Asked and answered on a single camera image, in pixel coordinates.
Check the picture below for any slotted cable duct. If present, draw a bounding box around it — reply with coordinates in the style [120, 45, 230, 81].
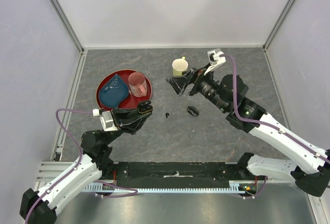
[82, 182, 257, 194]

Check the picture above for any left aluminium frame post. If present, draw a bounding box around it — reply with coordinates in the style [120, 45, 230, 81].
[49, 0, 85, 54]

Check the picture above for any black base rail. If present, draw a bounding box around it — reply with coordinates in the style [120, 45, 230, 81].
[113, 162, 247, 189]

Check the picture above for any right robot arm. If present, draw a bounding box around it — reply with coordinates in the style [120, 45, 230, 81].
[166, 67, 329, 197]

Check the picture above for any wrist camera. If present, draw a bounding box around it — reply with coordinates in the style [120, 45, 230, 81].
[204, 48, 226, 75]
[100, 111, 118, 132]

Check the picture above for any purple cable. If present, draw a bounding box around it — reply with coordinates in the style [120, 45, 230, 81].
[24, 108, 100, 224]
[220, 54, 330, 163]

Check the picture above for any red round tray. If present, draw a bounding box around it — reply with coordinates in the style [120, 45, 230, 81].
[96, 70, 152, 110]

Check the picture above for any blue teardrop plate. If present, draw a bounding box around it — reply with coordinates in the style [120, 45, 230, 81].
[98, 74, 129, 108]

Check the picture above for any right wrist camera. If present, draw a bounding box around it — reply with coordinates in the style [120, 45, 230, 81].
[204, 48, 226, 75]

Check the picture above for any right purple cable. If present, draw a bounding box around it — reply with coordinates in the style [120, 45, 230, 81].
[220, 54, 330, 163]

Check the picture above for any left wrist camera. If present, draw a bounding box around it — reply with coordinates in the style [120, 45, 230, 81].
[100, 111, 118, 132]

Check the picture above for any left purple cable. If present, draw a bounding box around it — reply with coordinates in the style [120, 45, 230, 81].
[24, 108, 100, 224]

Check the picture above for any right aluminium frame post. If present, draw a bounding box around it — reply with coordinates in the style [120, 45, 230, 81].
[262, 0, 297, 52]

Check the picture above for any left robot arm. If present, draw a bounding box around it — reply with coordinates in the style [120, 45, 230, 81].
[20, 100, 153, 223]

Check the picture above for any black charging case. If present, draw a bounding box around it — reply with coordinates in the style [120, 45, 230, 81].
[187, 106, 200, 116]
[137, 100, 153, 114]

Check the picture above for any aluminium frame post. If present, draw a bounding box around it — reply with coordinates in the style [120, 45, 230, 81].
[262, 0, 297, 52]
[49, 0, 85, 54]

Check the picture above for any yellow ceramic mug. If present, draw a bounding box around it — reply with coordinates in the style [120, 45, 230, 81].
[172, 57, 189, 76]

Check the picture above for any pink glass mug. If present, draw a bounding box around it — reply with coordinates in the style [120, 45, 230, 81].
[128, 72, 147, 97]

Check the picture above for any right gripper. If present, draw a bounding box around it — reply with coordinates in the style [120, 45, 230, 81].
[166, 62, 229, 112]

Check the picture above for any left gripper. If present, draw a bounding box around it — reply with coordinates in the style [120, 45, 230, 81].
[103, 105, 153, 146]

